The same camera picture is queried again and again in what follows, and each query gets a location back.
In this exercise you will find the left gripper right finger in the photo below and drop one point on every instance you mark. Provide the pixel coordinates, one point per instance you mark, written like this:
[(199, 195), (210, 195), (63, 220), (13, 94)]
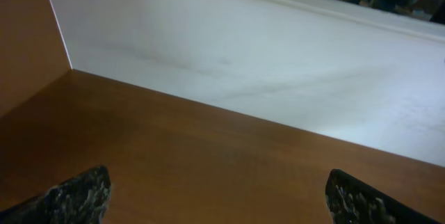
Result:
[(351, 201)]

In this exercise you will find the cardboard panel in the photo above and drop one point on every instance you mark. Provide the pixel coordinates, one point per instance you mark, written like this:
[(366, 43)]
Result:
[(33, 53)]

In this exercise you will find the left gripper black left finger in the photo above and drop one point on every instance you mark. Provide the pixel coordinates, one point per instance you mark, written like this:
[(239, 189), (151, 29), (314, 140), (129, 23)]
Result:
[(82, 199)]

